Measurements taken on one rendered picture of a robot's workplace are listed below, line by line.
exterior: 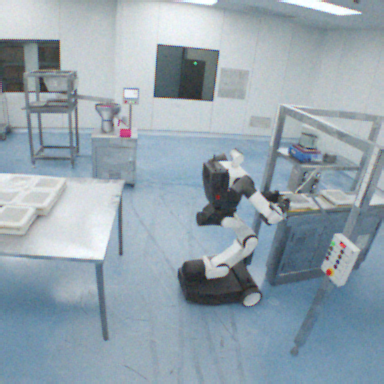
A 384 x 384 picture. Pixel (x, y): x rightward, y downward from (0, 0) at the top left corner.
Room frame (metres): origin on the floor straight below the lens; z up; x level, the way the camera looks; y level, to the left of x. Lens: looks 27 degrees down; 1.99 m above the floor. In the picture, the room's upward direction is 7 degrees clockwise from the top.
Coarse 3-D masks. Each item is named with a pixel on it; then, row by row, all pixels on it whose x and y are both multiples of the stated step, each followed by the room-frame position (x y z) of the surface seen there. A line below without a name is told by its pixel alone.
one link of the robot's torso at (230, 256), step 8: (248, 240) 2.02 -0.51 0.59; (256, 240) 2.04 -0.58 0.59; (232, 248) 2.09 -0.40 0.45; (240, 248) 2.05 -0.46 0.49; (248, 248) 2.01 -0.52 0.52; (216, 256) 2.07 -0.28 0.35; (224, 256) 2.05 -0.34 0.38; (232, 256) 2.02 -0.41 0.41; (240, 256) 2.03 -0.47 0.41; (216, 264) 1.99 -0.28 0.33; (224, 264) 1.98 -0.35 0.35; (232, 264) 2.02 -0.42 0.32
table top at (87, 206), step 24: (72, 192) 2.07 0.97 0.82; (96, 192) 2.12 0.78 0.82; (120, 192) 2.17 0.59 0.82; (48, 216) 1.68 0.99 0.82; (72, 216) 1.72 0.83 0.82; (96, 216) 1.76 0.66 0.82; (0, 240) 1.34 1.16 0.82; (24, 240) 1.38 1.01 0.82; (48, 240) 1.42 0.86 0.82; (72, 240) 1.45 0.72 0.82; (96, 240) 1.49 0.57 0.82
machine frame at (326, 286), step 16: (304, 112) 2.35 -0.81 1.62; (320, 112) 2.40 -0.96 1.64; (336, 112) 2.46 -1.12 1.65; (352, 112) 2.54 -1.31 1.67; (272, 160) 2.28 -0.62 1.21; (272, 176) 2.29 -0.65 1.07; (368, 192) 1.36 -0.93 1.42; (352, 208) 1.41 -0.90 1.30; (256, 224) 2.28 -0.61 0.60; (352, 224) 1.37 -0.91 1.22; (352, 240) 1.37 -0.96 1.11; (320, 288) 1.40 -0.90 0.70; (320, 304) 1.36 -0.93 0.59; (304, 320) 1.41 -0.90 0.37; (304, 336) 1.36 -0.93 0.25
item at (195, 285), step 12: (192, 264) 1.93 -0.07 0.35; (204, 264) 1.95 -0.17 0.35; (240, 264) 2.19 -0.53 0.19; (180, 276) 1.99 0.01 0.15; (192, 276) 1.88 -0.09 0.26; (204, 276) 2.00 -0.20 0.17; (228, 276) 2.03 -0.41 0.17; (240, 276) 2.02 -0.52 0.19; (192, 288) 1.84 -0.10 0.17; (204, 288) 1.85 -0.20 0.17; (216, 288) 1.87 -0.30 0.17; (228, 288) 1.88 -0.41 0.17; (240, 288) 1.89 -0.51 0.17; (192, 300) 1.79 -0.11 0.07; (204, 300) 1.79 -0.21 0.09; (216, 300) 1.80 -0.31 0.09; (228, 300) 1.84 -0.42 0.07
